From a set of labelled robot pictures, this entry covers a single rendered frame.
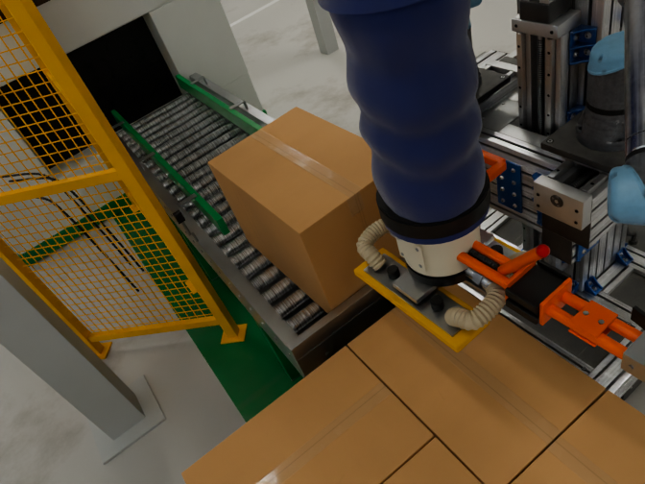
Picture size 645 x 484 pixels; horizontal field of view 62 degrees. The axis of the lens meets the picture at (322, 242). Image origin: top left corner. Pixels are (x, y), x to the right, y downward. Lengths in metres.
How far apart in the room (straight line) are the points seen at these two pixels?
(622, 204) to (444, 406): 0.91
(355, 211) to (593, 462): 0.86
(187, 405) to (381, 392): 1.16
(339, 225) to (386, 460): 0.64
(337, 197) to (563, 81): 0.67
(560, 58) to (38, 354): 1.92
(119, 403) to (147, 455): 0.24
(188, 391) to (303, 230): 1.28
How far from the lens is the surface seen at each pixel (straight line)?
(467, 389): 1.54
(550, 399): 1.53
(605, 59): 1.31
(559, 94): 1.57
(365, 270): 1.29
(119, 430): 2.57
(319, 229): 1.49
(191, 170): 2.80
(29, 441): 2.92
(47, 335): 2.16
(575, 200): 1.34
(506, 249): 1.28
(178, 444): 2.43
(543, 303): 1.01
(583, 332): 1.01
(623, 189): 0.75
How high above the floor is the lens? 1.88
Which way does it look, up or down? 41 degrees down
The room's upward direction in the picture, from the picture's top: 21 degrees counter-clockwise
